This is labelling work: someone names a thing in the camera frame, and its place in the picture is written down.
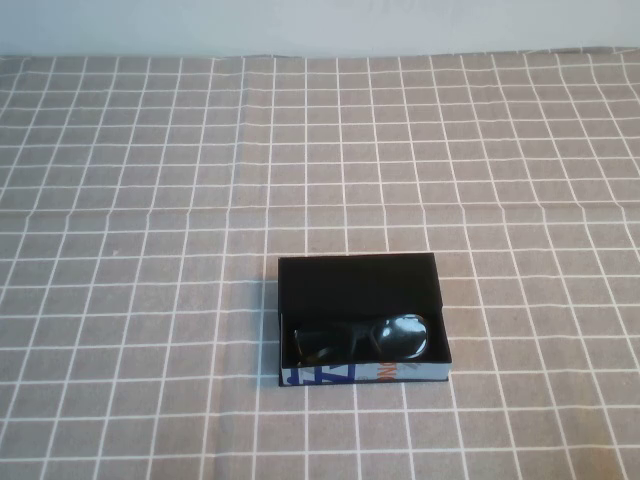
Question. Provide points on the black frame glasses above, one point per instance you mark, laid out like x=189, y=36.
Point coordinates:
x=400, y=332

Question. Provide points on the black glasses case printed side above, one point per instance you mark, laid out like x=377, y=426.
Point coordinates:
x=350, y=285

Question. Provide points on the grey white checked tablecloth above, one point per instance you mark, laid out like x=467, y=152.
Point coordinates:
x=150, y=300

